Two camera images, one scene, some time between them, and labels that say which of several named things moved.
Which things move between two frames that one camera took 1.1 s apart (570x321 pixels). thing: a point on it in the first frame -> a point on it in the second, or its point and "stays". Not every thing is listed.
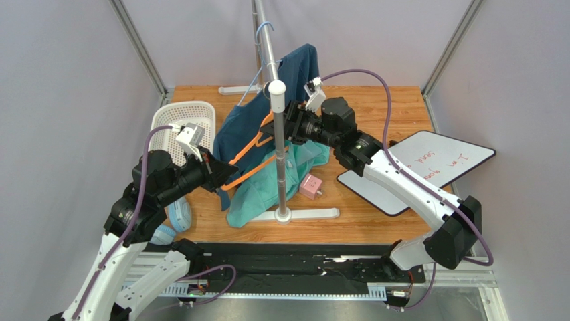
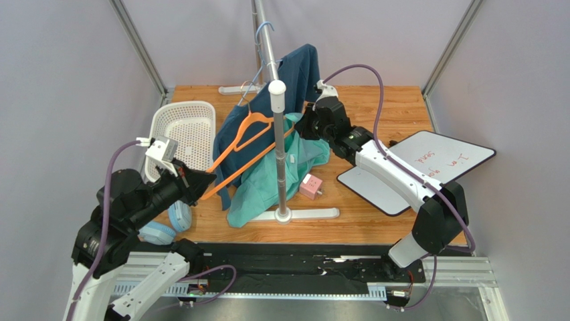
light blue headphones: [180, 214] stays
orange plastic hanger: [255, 169] -> [255, 126]
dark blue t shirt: [247, 127] stays
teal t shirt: [256, 194] stays
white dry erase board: [440, 160] stays
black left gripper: [215, 172] -> [193, 183]
